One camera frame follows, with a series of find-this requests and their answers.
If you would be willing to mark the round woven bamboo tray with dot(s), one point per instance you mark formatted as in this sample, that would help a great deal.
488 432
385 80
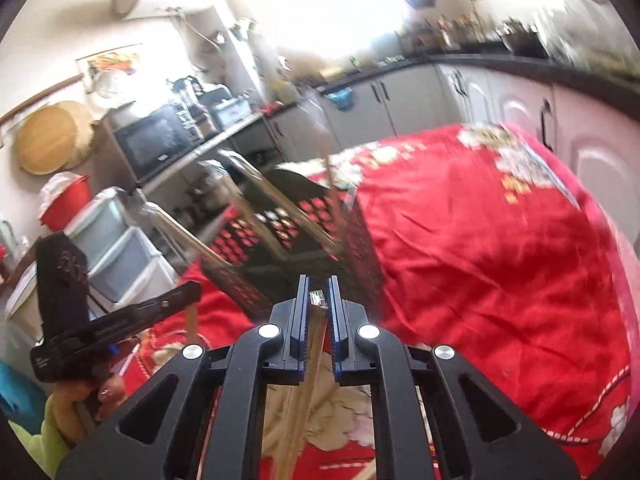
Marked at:
86 130
45 140

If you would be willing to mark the kitchen window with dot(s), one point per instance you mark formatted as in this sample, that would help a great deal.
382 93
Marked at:
340 5

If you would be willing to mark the fruit wall picture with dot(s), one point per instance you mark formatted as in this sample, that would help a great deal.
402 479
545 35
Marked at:
110 65

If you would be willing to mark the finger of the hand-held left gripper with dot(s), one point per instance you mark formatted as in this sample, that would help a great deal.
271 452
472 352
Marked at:
170 302

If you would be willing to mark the white plastic bag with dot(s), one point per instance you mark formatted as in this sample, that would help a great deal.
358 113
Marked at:
52 190

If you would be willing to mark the plastic drawer tower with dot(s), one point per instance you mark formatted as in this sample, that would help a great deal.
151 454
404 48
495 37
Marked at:
115 260

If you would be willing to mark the metal shelf rack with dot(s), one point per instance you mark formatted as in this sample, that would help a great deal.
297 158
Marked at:
225 137

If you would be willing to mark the grey plastic box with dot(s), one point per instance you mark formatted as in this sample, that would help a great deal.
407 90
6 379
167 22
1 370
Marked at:
230 112

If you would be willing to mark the green plastic utensil basket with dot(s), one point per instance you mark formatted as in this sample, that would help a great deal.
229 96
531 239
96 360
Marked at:
360 250

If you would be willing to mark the red plastic bucket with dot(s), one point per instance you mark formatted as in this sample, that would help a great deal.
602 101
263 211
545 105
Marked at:
70 205

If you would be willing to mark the bamboo chopstick pair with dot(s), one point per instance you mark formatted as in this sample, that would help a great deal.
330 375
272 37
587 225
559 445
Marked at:
316 345

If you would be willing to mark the wooden rolling pin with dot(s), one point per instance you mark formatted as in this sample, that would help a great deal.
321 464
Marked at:
40 97

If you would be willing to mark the blue hanging cloth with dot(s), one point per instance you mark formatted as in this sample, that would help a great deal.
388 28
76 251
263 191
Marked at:
342 100

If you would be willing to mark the black kitchen countertop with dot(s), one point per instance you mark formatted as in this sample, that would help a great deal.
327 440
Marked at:
500 60

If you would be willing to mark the black pot with lid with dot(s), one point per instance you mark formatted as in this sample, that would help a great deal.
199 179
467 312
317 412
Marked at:
522 40

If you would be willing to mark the black blender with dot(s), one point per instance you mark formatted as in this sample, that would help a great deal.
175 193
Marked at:
190 95

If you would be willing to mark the person's left forearm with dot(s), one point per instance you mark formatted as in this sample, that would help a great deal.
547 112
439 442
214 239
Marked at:
45 425

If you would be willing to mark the white lower cabinets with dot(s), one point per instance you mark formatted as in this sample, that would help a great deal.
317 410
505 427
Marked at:
425 100

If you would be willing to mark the black microwave oven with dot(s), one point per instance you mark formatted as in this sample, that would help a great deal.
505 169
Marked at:
150 145

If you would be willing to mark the red floral blanket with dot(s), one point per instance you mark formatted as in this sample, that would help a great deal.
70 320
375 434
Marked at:
475 260

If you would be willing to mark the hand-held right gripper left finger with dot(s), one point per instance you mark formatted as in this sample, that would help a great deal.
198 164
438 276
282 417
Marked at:
300 320

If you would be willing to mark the group of chopsticks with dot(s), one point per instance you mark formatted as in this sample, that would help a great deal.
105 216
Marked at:
260 185

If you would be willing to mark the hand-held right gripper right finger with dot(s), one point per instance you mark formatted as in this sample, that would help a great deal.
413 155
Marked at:
336 320

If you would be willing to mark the person's left hand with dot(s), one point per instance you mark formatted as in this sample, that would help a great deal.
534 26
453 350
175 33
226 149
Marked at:
107 395

